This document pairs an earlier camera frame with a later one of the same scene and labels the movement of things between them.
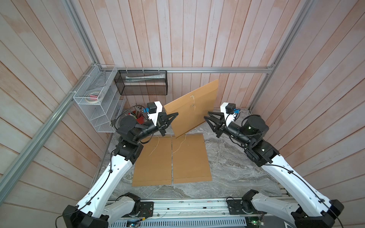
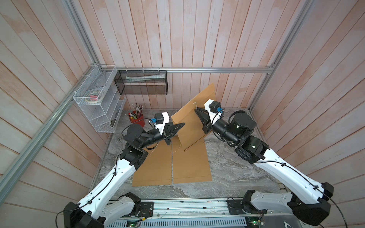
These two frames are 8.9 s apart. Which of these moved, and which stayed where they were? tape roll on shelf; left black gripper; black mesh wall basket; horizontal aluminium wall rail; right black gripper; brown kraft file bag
Moved: right black gripper; left black gripper
Stayed: black mesh wall basket; brown kraft file bag; horizontal aluminium wall rail; tape roll on shelf
